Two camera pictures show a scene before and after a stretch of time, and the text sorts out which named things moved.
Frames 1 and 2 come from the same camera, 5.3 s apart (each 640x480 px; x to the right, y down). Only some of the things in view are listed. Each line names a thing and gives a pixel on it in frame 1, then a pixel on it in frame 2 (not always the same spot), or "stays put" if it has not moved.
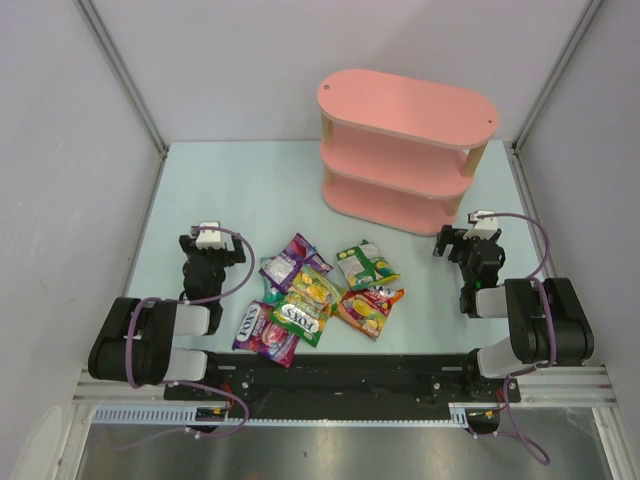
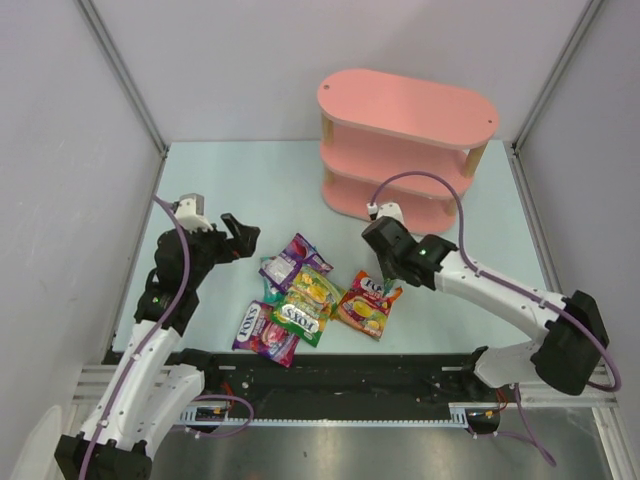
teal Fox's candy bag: [270, 293] stays put
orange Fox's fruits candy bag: [367, 308] stays put
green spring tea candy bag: [365, 267] to [388, 284]
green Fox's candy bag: [303, 312] stays put
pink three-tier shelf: [399, 153] stays put
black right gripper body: [451, 240] to [382, 248]
